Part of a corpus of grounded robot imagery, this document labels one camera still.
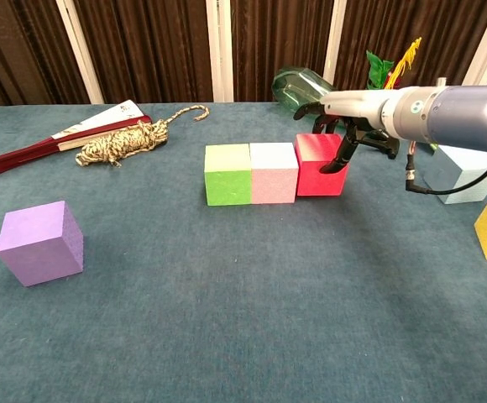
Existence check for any blue felt table cover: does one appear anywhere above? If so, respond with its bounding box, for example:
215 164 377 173
0 100 487 403

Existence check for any white frame post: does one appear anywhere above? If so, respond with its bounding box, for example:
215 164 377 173
461 0 487 87
322 0 348 85
205 0 234 103
55 0 105 105

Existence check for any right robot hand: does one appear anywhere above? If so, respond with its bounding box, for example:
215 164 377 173
292 86 390 175

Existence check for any beige black rope bundle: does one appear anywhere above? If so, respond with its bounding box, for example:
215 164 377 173
75 104 211 168

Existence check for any light blue foam cube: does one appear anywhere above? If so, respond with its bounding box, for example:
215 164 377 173
422 144 487 206

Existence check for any dark brown curtain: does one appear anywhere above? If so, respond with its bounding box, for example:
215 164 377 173
0 0 487 111

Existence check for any purple foam cube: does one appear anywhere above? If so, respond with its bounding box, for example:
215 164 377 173
0 200 85 288

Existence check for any green foam cube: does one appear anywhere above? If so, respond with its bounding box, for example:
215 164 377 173
204 144 253 207

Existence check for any green plastic spray bottle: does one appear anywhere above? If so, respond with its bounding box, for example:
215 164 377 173
270 65 401 160

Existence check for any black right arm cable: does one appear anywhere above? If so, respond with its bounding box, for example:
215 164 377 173
403 140 487 196

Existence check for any feather shuttlecock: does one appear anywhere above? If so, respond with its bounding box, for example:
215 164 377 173
365 36 423 92

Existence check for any pink foam cube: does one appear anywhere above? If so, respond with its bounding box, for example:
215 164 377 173
249 142 301 206

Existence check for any red foam cube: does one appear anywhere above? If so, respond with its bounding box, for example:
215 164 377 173
294 133 350 197

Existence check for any red and white folding fan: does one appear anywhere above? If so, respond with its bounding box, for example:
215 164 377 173
0 99 153 180

